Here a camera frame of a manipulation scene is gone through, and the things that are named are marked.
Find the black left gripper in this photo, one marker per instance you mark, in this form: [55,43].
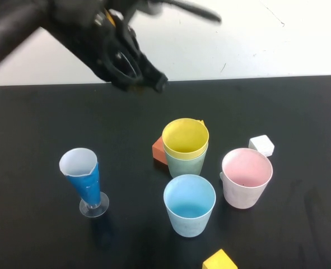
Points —
[112,53]

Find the yellow plastic cup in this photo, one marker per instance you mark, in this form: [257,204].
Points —
[184,140]

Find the pink plastic cup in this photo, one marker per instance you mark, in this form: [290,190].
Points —
[238,193]

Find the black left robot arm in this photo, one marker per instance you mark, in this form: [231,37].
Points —
[28,25]

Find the yellow block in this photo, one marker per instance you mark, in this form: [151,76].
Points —
[218,260]
[201,122]

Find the orange block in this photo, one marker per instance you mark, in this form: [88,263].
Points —
[159,152]

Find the green plastic cup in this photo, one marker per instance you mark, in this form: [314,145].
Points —
[184,168]

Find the blue paper wrapped glass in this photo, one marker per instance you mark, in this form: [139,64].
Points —
[86,185]

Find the white block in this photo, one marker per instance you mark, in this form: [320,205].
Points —
[263,144]

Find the light blue plastic cup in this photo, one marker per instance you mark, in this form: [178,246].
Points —
[187,221]

